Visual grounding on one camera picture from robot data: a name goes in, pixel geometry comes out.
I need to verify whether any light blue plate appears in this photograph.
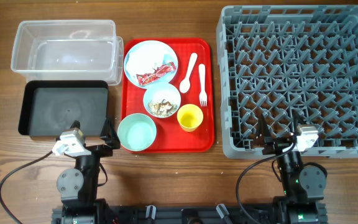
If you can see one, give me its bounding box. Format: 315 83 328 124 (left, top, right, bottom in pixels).
124 40 178 89

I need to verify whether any red snack wrapper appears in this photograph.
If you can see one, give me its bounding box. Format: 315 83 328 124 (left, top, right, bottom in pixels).
136 62 177 86

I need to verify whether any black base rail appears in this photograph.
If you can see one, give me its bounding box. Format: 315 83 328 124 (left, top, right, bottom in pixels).
51 203 328 224

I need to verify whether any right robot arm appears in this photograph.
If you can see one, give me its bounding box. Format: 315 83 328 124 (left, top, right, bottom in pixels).
256 112 328 224

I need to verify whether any food scraps and rice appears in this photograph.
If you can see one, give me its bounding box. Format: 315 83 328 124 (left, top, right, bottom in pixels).
148 99 178 118

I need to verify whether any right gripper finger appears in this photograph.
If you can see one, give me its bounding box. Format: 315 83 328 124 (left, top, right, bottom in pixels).
292 110 305 134
255 114 272 143

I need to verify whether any grey dishwasher rack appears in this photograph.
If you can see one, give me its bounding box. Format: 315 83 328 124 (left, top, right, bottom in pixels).
216 5 358 159

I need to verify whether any yellow plastic cup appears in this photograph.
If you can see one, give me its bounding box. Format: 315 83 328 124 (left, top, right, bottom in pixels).
177 104 204 132

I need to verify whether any white plastic spoon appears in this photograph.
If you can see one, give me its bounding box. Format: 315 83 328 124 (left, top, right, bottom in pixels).
179 52 198 93

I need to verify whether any red serving tray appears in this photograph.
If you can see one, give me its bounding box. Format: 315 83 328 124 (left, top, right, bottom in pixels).
121 38 215 153

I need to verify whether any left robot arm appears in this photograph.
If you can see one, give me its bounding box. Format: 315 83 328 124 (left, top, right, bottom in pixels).
51 118 121 224

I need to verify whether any light blue small bowl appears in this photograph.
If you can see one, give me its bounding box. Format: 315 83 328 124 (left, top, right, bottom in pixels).
143 83 181 118

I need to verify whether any black waste tray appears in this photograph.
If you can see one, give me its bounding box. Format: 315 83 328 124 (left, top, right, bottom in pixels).
18 80 109 136

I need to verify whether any clear plastic waste bin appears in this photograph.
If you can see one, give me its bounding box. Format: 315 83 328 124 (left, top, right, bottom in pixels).
11 20 124 86

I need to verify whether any white plastic fork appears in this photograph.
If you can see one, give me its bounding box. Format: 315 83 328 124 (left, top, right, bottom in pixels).
198 63 208 106

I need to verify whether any mint green bowl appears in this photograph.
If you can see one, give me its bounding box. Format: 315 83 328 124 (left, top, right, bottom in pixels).
117 113 157 152

